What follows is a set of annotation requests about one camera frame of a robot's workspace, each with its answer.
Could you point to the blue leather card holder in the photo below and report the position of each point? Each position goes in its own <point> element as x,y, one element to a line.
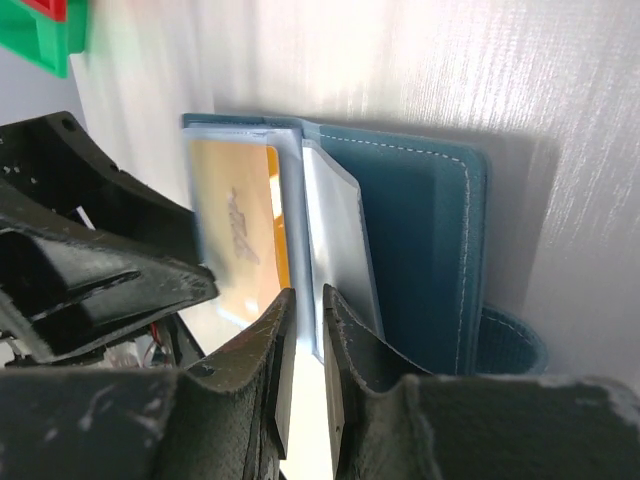
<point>397,224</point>

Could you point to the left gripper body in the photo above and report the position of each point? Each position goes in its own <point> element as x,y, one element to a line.
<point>28,181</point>

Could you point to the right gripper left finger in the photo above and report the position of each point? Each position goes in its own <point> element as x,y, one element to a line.
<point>225,417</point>

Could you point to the gold credit card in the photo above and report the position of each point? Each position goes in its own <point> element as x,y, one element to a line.
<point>236,193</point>

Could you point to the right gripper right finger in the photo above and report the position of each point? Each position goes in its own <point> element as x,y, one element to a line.
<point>390,419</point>

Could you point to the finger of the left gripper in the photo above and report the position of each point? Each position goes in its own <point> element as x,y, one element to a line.
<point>66,289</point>
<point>128,214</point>

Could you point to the green plastic bin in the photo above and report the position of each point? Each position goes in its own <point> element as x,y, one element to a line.
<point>42,41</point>

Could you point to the red plastic bin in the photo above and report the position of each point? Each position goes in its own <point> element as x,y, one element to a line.
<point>53,9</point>

